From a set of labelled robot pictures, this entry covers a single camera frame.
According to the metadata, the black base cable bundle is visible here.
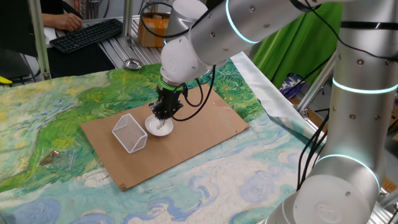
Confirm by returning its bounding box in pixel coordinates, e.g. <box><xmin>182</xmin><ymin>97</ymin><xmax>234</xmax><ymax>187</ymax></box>
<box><xmin>297</xmin><ymin>111</ymin><xmax>330</xmax><ymax>191</ymax></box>

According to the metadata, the person's bare forearm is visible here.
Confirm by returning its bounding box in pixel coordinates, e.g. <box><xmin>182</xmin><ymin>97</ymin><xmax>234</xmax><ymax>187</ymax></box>
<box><xmin>41</xmin><ymin>12</ymin><xmax>57</xmax><ymax>28</ymax></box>

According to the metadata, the small metal dish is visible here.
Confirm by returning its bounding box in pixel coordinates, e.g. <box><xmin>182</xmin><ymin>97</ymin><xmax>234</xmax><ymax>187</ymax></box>
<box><xmin>123</xmin><ymin>58</ymin><xmax>143</xmax><ymax>71</ymax></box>

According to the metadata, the clear plastic bag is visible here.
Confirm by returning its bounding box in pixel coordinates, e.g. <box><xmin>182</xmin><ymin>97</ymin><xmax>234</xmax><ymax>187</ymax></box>
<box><xmin>37</xmin><ymin>148</ymin><xmax>77</xmax><ymax>170</ymax></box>

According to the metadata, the green curtain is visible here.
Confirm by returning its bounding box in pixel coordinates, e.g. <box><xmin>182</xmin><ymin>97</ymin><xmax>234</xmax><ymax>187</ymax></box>
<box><xmin>252</xmin><ymin>2</ymin><xmax>343</xmax><ymax>90</ymax></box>

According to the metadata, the white wire mesh basket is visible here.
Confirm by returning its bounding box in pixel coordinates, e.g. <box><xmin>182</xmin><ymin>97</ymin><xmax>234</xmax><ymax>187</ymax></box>
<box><xmin>111</xmin><ymin>113</ymin><xmax>148</xmax><ymax>154</ymax></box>

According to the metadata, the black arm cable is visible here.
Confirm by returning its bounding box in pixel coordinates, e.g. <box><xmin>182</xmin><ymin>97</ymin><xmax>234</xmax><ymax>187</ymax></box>
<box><xmin>139</xmin><ymin>0</ymin><xmax>398</xmax><ymax>123</ymax></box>

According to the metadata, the black keyboard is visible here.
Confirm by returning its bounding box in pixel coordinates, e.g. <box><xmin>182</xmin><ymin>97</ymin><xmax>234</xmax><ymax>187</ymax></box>
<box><xmin>49</xmin><ymin>18</ymin><xmax>124</xmax><ymax>55</ymax></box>

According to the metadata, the white plate with flower print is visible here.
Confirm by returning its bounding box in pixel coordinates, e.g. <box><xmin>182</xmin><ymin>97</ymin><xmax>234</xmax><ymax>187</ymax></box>
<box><xmin>144</xmin><ymin>114</ymin><xmax>174</xmax><ymax>137</ymax></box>

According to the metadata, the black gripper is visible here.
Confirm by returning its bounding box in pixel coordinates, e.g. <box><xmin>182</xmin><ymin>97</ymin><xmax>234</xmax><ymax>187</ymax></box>
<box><xmin>148</xmin><ymin>86</ymin><xmax>185</xmax><ymax>121</ymax></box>

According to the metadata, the brown cardboard sheet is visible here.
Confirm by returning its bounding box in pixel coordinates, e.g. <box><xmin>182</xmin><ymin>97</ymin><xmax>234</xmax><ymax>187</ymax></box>
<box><xmin>80</xmin><ymin>83</ymin><xmax>250</xmax><ymax>192</ymax></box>

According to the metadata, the person's bare hand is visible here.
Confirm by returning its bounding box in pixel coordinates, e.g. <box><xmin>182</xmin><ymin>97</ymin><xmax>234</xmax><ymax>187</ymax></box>
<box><xmin>54</xmin><ymin>12</ymin><xmax>83</xmax><ymax>33</ymax></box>

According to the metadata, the black desk mat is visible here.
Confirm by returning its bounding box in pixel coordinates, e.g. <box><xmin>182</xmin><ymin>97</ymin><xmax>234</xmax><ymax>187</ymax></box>
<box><xmin>46</xmin><ymin>43</ymin><xmax>116</xmax><ymax>80</ymax></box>

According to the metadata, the aluminium frame post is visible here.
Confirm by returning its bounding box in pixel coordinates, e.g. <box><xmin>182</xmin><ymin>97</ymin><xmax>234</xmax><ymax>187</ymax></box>
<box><xmin>121</xmin><ymin>0</ymin><xmax>135</xmax><ymax>47</ymax></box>
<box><xmin>27</xmin><ymin>0</ymin><xmax>52</xmax><ymax>82</ymax></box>
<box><xmin>295</xmin><ymin>52</ymin><xmax>338</xmax><ymax>121</ymax></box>

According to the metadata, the painted landscape tablecloth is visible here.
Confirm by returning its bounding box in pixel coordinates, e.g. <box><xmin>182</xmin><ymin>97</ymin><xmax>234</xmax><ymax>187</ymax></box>
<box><xmin>0</xmin><ymin>51</ymin><xmax>327</xmax><ymax>224</ymax></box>

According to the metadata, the blue white patterned bag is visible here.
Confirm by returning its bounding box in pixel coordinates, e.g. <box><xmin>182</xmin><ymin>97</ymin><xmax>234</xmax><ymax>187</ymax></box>
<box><xmin>279</xmin><ymin>73</ymin><xmax>307</xmax><ymax>100</ymax></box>

